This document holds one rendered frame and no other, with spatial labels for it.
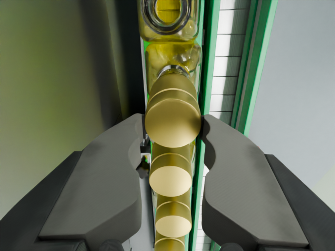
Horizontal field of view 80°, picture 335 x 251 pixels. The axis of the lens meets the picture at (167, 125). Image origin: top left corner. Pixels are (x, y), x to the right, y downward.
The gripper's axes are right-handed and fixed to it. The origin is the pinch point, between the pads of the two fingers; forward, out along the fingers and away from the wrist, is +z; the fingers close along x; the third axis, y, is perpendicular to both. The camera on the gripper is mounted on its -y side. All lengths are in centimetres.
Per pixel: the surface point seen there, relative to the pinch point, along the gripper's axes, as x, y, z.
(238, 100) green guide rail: 12.6, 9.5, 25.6
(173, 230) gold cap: 0.2, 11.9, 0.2
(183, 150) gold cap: 0.9, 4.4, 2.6
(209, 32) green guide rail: 5.1, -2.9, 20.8
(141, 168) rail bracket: -5.4, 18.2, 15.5
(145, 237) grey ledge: -9, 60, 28
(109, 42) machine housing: -15.2, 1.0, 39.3
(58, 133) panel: -12.1, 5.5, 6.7
